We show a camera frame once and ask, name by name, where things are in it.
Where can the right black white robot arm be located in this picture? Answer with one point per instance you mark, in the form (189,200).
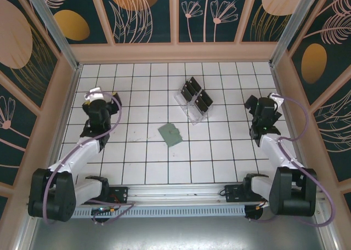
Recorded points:
(290,195)

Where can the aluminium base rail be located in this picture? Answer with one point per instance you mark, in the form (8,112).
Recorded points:
(175,192)

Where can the aluminium table side rail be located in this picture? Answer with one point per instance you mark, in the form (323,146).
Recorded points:
(276,78)
(65,115)

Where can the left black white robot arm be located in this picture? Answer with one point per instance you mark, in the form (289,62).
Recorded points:
(52,195)

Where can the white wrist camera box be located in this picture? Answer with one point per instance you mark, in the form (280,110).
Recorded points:
(94,94)
(277,99)

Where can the grey sheet metal panel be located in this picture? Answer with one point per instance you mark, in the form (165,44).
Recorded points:
(175,233)

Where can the clear acrylic card rack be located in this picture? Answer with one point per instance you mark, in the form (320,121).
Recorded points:
(197,119)

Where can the green card holder wallet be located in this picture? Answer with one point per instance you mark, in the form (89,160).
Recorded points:
(170,135)

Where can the aluminium frame post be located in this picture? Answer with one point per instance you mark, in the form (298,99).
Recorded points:
(52,22)
(298,22)

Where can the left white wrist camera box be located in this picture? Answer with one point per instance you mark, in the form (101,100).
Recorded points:
(94,94)

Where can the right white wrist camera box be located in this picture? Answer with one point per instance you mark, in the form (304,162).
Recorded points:
(277,99)

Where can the black credit card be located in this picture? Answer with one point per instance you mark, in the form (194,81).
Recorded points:
(203,102)
(187,94)
(200,107)
(206,97)
(195,84)
(190,88)

